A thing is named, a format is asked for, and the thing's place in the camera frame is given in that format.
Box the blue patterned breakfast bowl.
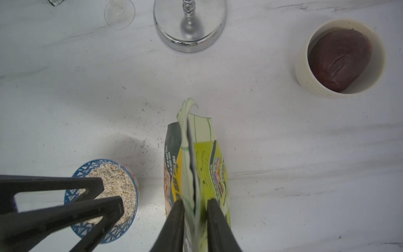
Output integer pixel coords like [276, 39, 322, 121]
[71, 159, 139, 244]

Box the clear glass cup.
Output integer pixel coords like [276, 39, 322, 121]
[104, 0, 135, 29]

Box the cream bowl with purple food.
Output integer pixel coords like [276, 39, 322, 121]
[295, 20, 386, 98]

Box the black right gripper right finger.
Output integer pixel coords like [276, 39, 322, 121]
[207, 198, 242, 252]

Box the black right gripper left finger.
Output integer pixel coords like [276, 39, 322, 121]
[150, 199, 185, 252]

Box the green oats bag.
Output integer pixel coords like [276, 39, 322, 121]
[164, 98, 231, 252]

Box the chrome cup holder stand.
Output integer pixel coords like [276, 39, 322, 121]
[153, 0, 227, 53]

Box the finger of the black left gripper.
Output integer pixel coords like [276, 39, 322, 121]
[1, 175, 104, 214]
[1, 200, 108, 252]

